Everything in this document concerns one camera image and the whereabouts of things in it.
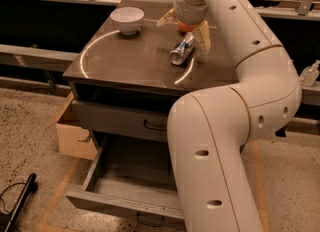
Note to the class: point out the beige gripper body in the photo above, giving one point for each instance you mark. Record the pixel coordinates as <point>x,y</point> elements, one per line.
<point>188,14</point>

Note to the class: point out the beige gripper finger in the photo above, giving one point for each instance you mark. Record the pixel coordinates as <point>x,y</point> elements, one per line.
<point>202,36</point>
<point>169,17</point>

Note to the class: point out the silver blue redbull can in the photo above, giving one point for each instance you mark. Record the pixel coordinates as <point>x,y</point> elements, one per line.
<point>182,50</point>

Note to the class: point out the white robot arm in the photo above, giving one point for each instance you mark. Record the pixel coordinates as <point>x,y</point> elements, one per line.
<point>206,128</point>

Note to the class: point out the grey drawer cabinet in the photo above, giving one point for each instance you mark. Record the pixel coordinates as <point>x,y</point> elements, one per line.
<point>135,71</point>

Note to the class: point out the closed grey upper drawer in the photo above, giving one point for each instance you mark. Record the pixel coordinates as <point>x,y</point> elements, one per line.
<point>122,121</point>

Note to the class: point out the open grey lower drawer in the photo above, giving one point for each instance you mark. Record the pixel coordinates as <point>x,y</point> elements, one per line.
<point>131,178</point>

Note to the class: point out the orange fruit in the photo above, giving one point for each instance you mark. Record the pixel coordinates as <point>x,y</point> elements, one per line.
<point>185,28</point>

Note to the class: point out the white ceramic bowl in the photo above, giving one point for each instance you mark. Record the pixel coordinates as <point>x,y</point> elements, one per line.
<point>128,20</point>

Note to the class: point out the clear plastic bottle right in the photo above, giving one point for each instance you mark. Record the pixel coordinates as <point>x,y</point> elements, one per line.
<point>310,74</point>

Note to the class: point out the cardboard box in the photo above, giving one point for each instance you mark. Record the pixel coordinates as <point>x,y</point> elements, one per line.
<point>73,140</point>

